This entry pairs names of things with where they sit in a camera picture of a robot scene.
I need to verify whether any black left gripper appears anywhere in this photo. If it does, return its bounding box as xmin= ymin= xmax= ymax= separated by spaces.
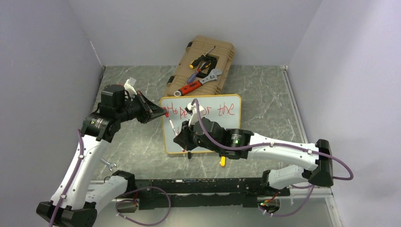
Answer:
xmin=115 ymin=91 xmax=166 ymax=124

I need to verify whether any white red whiteboard marker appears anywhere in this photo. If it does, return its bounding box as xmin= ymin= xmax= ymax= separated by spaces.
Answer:
xmin=169 ymin=118 xmax=187 ymax=153

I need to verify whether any yellow framed whiteboard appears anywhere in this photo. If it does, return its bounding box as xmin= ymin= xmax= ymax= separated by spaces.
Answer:
xmin=160 ymin=94 xmax=242 ymax=155

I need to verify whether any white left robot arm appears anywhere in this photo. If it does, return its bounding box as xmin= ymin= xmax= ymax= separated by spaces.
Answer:
xmin=36 ymin=84 xmax=166 ymax=227

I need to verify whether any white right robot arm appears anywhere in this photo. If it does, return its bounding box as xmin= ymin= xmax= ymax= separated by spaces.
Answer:
xmin=173 ymin=118 xmax=334 ymax=196

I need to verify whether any yellow black screwdriver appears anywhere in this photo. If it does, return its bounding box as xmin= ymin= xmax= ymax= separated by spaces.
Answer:
xmin=189 ymin=46 xmax=216 ymax=69

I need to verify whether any small silver wrench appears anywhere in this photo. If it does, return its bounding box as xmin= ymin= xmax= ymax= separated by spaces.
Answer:
xmin=100 ymin=158 xmax=117 ymax=172

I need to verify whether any tan plastic tool case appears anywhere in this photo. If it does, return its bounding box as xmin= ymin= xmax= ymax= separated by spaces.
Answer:
xmin=164 ymin=35 xmax=235 ymax=96

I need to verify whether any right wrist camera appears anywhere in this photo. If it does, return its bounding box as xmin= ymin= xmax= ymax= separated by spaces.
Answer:
xmin=185 ymin=100 xmax=206 ymax=126

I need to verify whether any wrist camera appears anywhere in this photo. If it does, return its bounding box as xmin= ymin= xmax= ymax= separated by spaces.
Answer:
xmin=185 ymin=100 xmax=206 ymax=126
xmin=123 ymin=77 xmax=137 ymax=98

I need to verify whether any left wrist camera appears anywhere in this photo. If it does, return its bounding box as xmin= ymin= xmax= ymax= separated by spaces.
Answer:
xmin=123 ymin=77 xmax=137 ymax=98

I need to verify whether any blue handled screwdriver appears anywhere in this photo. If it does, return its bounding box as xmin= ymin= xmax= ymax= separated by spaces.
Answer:
xmin=187 ymin=60 xmax=211 ymax=84

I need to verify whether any red handled adjustable wrench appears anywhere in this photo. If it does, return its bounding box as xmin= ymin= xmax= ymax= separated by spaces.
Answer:
xmin=174 ymin=69 xmax=222 ymax=96

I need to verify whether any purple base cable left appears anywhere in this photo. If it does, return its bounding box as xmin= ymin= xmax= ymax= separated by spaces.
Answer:
xmin=115 ymin=185 xmax=171 ymax=227

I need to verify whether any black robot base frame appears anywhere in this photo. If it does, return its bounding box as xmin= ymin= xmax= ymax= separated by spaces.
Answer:
xmin=113 ymin=170 xmax=290 ymax=210

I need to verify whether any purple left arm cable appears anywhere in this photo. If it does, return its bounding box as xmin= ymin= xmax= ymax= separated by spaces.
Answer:
xmin=48 ymin=129 xmax=85 ymax=227

